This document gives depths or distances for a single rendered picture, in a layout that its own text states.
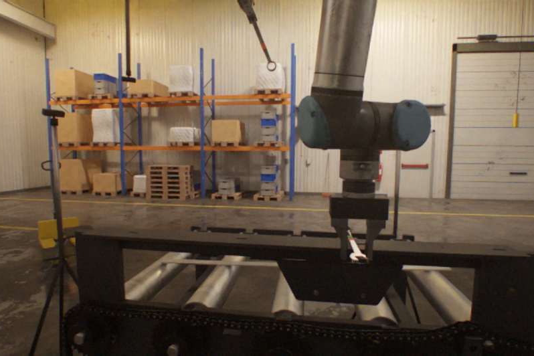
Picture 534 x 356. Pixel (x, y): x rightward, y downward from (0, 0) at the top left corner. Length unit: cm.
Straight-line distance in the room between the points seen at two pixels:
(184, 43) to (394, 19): 698
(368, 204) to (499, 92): 1085
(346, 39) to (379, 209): 38
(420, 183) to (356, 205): 973
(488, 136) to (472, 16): 373
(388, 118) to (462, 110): 1035
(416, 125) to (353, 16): 21
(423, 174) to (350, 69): 996
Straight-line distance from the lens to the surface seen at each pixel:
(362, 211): 70
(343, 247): 73
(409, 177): 1028
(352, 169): 67
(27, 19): 1347
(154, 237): 87
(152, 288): 129
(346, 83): 49
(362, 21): 51
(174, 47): 1149
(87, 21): 1368
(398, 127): 54
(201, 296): 109
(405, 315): 133
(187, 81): 940
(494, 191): 1137
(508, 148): 1150
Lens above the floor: 140
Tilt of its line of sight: 5 degrees down
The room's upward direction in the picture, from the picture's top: straight up
